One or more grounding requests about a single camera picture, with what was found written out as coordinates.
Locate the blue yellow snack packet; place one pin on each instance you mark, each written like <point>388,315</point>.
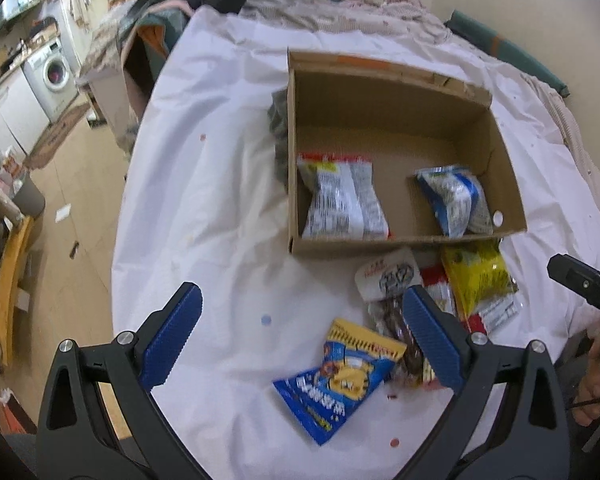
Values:
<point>340,375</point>

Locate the green folded mat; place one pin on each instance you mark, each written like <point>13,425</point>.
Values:
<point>510,50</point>

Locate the person's right hand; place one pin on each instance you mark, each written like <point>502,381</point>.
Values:
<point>590,390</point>

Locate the patterned floor rug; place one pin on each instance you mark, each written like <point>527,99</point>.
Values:
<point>55,137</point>

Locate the white printed snack packet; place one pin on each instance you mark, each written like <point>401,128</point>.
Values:
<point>385,275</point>

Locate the grey trash bin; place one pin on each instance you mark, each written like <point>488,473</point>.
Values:
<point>30,197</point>

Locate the brown cardboard box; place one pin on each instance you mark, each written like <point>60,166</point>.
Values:
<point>380,110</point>

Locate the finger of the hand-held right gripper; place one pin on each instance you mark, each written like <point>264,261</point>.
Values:
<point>585,282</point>

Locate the yellow wooden chair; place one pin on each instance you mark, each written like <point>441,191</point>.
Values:
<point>12,270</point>

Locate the long red white snack packet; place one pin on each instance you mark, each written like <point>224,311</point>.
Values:
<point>437,287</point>

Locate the white bed sheet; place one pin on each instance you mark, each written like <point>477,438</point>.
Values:
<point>205,185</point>

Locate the patterned cloth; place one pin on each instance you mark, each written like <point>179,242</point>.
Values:
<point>105,45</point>

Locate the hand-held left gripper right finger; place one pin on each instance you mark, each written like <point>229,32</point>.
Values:
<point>430,345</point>

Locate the blue white snack packet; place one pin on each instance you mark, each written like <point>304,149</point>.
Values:
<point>455,200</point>

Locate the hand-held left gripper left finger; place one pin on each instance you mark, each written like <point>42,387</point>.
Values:
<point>172,340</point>

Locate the silver red-topped snack packet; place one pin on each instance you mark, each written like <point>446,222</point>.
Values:
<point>340,200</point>

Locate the hanging towel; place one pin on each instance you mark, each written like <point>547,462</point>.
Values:
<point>77,2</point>

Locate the brown white snack packet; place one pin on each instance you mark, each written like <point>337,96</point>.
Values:
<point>392,320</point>

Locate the white paper sheet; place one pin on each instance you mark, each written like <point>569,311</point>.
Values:
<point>62,212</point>

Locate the white cabinet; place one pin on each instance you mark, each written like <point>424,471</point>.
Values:
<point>10,115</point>

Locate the white washing machine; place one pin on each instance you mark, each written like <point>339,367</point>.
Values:
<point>50,80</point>

